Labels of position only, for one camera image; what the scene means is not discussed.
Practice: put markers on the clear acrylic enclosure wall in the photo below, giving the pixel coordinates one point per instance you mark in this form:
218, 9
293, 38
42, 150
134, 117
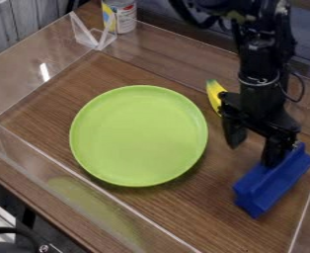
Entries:
49, 79

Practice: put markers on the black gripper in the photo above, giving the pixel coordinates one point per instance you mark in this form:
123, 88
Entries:
257, 109

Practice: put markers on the blue block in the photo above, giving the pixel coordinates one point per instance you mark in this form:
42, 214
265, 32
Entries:
265, 185

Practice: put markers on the green round plate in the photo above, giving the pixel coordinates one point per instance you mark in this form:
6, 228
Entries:
138, 136

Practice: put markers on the white yellow can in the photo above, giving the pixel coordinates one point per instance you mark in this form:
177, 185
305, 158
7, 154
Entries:
123, 12

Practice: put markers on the yellow toy banana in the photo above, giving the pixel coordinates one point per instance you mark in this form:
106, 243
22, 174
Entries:
214, 89

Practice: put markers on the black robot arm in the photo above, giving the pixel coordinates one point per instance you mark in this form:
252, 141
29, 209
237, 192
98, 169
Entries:
261, 26

